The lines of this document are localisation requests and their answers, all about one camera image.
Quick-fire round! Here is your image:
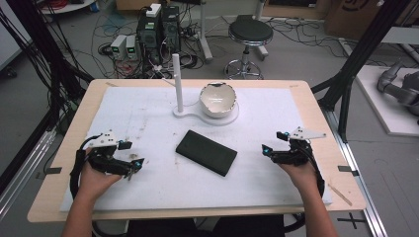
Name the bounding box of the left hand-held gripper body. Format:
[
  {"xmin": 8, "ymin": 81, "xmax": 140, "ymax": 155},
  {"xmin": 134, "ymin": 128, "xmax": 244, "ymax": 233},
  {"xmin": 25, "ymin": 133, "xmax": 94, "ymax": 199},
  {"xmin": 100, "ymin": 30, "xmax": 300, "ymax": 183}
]
[{"xmin": 84, "ymin": 130, "xmax": 134, "ymax": 177}]

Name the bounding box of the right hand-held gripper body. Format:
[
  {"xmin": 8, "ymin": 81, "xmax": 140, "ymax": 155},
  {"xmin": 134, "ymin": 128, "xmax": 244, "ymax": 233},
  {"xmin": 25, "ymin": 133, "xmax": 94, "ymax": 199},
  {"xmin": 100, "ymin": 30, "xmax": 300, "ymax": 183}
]
[{"xmin": 270, "ymin": 126, "xmax": 327, "ymax": 168}]

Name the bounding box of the person's right hand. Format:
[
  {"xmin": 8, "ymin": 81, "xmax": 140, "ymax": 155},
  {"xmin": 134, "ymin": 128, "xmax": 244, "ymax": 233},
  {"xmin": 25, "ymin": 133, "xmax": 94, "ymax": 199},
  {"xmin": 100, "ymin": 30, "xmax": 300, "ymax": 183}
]
[{"xmin": 279, "ymin": 160, "xmax": 323, "ymax": 199}]

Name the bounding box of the person's left hand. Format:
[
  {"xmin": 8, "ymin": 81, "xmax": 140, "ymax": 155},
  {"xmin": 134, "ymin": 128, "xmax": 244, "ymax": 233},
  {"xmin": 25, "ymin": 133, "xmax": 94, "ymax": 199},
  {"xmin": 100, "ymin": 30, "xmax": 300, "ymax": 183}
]
[{"xmin": 78, "ymin": 148, "xmax": 124, "ymax": 199}]

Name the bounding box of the wooden table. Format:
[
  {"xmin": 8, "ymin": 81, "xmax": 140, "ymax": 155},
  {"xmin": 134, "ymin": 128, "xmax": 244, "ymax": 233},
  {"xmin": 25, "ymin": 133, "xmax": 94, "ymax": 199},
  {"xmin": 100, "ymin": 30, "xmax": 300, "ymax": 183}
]
[{"xmin": 27, "ymin": 78, "xmax": 368, "ymax": 223}]

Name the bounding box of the white foam mat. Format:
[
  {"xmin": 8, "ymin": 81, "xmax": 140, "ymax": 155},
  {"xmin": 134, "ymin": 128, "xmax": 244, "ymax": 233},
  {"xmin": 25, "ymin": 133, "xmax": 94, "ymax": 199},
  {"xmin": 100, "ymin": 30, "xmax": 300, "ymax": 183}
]
[{"xmin": 59, "ymin": 86, "xmax": 333, "ymax": 212}]

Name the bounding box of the black tape strip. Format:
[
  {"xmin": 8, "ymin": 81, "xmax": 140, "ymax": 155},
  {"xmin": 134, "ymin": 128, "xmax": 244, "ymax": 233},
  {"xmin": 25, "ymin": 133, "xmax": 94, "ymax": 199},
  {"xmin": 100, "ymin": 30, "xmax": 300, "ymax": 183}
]
[
  {"xmin": 35, "ymin": 166, "xmax": 63, "ymax": 181},
  {"xmin": 337, "ymin": 165, "xmax": 361, "ymax": 178}
]

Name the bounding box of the thin wooden stick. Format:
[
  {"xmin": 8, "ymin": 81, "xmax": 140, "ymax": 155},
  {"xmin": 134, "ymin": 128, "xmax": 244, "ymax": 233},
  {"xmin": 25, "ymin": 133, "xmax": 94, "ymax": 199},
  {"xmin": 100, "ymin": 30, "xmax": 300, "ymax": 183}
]
[{"xmin": 327, "ymin": 183, "xmax": 353, "ymax": 207}]

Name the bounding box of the flat black case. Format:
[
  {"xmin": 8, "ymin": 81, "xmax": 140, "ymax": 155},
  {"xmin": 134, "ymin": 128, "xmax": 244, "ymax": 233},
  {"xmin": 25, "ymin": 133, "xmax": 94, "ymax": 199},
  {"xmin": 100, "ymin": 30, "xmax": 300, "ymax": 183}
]
[{"xmin": 175, "ymin": 129, "xmax": 238, "ymax": 178}]

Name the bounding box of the white eggshell-shaped bowl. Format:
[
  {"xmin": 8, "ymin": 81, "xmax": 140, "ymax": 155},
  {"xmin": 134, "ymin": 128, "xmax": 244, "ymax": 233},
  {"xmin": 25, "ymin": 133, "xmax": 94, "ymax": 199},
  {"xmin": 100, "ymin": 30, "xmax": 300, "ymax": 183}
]
[{"xmin": 199, "ymin": 81, "xmax": 238, "ymax": 119}]

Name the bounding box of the white stand with pole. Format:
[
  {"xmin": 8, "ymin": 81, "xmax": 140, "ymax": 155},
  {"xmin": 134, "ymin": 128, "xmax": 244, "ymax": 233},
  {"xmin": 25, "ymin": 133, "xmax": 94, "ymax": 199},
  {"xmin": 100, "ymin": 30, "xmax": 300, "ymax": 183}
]
[{"xmin": 161, "ymin": 53, "xmax": 240, "ymax": 127}]

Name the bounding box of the grey power supply unit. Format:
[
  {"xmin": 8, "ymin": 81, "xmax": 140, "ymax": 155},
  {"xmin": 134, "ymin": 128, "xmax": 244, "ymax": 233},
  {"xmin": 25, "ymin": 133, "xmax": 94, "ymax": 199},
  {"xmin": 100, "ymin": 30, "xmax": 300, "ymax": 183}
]
[
  {"xmin": 110, "ymin": 34, "xmax": 128, "ymax": 61},
  {"xmin": 125, "ymin": 34, "xmax": 140, "ymax": 61}
]

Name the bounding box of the white floor board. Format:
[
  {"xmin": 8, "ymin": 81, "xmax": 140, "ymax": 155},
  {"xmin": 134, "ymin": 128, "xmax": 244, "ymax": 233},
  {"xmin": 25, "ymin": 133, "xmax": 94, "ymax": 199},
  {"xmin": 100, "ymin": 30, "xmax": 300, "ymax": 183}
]
[{"xmin": 355, "ymin": 64, "xmax": 419, "ymax": 138}]

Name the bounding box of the black round stool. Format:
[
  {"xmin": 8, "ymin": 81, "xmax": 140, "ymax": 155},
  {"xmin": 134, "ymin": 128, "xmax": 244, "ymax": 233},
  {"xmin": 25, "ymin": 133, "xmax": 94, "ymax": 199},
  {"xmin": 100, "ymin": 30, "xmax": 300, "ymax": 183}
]
[{"xmin": 223, "ymin": 19, "xmax": 275, "ymax": 80}]

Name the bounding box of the white power strip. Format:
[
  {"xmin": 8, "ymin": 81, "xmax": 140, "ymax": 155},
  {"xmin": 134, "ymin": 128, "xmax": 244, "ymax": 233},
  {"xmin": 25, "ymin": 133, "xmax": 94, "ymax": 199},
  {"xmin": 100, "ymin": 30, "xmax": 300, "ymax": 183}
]
[{"xmin": 338, "ymin": 37, "xmax": 354, "ymax": 57}]

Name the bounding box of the black computer tower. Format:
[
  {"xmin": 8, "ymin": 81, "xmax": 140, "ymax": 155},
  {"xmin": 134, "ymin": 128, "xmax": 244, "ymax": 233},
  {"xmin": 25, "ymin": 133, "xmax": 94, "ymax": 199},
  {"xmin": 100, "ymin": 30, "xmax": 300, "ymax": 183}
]
[
  {"xmin": 135, "ymin": 3, "xmax": 163, "ymax": 64},
  {"xmin": 160, "ymin": 5, "xmax": 182, "ymax": 54}
]

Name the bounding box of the white table leg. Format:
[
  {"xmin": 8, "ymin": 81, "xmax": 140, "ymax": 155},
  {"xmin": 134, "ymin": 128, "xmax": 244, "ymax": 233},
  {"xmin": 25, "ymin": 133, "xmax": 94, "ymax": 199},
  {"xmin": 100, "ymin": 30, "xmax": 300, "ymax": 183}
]
[{"xmin": 197, "ymin": 0, "xmax": 214, "ymax": 64}]

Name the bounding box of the cardboard box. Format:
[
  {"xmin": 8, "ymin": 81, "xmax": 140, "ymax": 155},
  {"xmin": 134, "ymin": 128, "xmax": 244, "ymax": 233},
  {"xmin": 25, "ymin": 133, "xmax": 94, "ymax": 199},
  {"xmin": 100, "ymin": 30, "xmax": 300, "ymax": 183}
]
[{"xmin": 323, "ymin": 0, "xmax": 419, "ymax": 41}]

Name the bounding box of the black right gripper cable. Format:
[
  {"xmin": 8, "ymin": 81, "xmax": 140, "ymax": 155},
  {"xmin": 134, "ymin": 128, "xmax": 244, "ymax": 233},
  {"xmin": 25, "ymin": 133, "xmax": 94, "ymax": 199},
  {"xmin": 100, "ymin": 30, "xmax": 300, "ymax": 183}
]
[{"xmin": 301, "ymin": 143, "xmax": 326, "ymax": 199}]

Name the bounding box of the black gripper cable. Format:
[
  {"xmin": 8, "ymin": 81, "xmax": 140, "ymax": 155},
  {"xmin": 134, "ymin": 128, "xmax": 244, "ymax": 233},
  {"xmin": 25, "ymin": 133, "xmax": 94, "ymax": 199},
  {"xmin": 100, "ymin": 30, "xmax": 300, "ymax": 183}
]
[
  {"xmin": 301, "ymin": 143, "xmax": 326, "ymax": 199},
  {"xmin": 69, "ymin": 133, "xmax": 102, "ymax": 200}
]

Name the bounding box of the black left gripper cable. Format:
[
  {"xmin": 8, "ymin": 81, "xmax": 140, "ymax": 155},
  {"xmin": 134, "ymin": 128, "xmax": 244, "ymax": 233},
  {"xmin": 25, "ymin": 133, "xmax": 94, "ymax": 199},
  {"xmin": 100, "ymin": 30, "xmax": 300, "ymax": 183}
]
[{"xmin": 69, "ymin": 133, "xmax": 102, "ymax": 200}]

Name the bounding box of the aluminium floor rail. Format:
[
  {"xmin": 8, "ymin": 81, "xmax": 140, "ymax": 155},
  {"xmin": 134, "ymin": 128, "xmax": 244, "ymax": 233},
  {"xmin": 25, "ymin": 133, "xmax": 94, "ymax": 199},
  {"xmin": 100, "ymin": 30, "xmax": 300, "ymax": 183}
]
[
  {"xmin": 0, "ymin": 128, "xmax": 57, "ymax": 221},
  {"xmin": 321, "ymin": 108, "xmax": 390, "ymax": 237}
]

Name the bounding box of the black frame post with cables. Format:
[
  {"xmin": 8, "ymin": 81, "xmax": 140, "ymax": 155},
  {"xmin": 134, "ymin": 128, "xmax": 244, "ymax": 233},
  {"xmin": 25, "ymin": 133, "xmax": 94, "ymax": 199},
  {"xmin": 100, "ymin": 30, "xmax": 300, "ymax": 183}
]
[{"xmin": 0, "ymin": 0, "xmax": 95, "ymax": 136}]

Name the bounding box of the black metal frame post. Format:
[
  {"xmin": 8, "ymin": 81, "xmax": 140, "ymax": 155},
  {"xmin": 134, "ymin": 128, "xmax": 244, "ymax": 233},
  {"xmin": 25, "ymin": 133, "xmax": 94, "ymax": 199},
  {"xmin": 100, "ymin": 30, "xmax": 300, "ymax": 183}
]
[{"xmin": 310, "ymin": 0, "xmax": 413, "ymax": 143}]

